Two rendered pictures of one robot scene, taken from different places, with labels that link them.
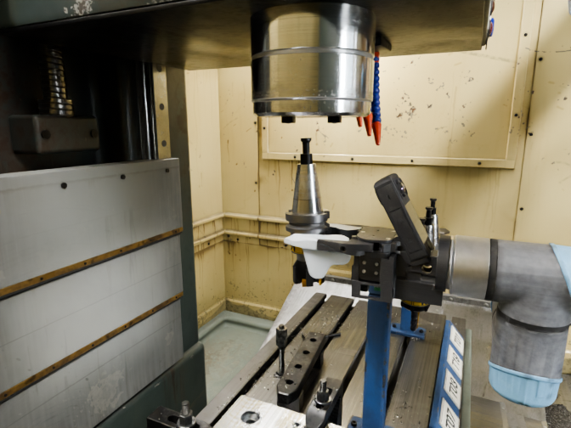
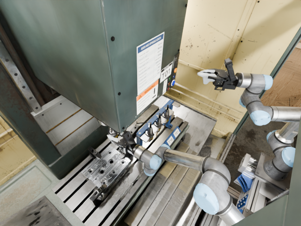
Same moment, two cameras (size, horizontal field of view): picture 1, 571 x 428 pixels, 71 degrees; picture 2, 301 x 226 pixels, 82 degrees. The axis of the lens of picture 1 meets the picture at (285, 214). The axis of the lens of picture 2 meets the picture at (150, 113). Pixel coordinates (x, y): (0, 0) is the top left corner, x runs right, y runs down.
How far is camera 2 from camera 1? 0.81 m
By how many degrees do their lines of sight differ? 35
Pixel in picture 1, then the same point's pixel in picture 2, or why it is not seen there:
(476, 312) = (199, 116)
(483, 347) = (194, 128)
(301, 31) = not seen: hidden behind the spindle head
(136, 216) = not seen: hidden behind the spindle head
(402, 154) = (185, 61)
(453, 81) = (208, 39)
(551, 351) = (149, 171)
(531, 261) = (145, 159)
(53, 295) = (64, 124)
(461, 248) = (136, 152)
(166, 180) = not seen: hidden behind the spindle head
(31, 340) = (61, 133)
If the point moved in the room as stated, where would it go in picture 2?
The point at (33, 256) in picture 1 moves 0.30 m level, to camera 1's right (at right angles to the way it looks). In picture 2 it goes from (57, 119) to (97, 127)
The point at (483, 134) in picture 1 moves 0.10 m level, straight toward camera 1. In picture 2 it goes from (214, 63) to (209, 68)
